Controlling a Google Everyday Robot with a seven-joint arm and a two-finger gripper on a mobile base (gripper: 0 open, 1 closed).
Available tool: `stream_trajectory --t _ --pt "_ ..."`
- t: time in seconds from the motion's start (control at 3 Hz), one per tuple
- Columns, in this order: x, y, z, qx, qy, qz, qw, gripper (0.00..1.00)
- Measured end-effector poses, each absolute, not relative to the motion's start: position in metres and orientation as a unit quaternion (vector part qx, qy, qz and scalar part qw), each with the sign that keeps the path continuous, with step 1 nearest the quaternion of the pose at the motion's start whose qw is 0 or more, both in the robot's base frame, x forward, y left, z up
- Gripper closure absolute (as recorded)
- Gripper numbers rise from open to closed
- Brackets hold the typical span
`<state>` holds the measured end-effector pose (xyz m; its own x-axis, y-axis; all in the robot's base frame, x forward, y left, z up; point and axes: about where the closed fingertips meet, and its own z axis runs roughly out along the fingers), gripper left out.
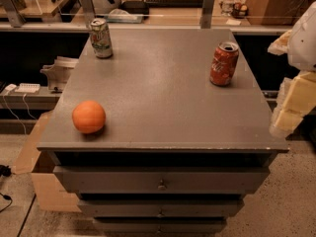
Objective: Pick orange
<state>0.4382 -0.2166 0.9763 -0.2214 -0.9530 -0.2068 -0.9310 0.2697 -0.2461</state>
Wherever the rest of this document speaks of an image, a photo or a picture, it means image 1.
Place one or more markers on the green soda can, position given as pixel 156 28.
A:
pixel 100 38

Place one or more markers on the white power strip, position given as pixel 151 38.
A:
pixel 28 88

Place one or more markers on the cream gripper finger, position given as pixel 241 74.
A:
pixel 279 46
pixel 296 98

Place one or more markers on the red cola can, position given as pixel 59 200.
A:
pixel 224 63

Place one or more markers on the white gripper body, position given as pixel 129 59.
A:
pixel 305 41

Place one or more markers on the clear water bottle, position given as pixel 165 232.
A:
pixel 227 7

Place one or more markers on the orange fruit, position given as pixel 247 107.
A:
pixel 89 117

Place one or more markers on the clear plastic container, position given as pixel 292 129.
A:
pixel 121 16

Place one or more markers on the white machine part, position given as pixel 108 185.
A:
pixel 58 73

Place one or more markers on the cardboard box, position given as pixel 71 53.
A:
pixel 50 194

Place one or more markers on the black keyboard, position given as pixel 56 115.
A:
pixel 174 3

